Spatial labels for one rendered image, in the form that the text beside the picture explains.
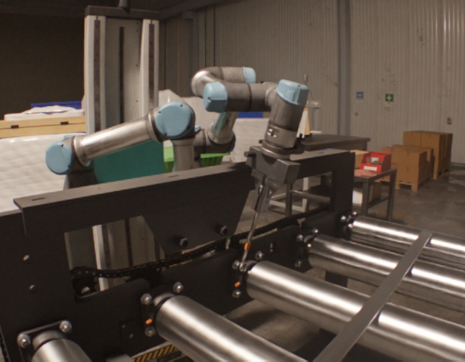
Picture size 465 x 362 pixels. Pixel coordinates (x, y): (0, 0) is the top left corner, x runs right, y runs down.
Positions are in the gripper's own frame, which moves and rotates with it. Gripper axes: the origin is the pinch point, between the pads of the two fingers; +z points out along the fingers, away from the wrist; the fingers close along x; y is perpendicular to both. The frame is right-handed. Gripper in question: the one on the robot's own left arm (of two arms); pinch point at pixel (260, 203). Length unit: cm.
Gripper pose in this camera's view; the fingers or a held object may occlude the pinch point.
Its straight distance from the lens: 95.7
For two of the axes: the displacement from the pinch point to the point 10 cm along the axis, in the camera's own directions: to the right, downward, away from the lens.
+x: 6.6, 3.9, -6.4
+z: -2.4, 9.2, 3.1
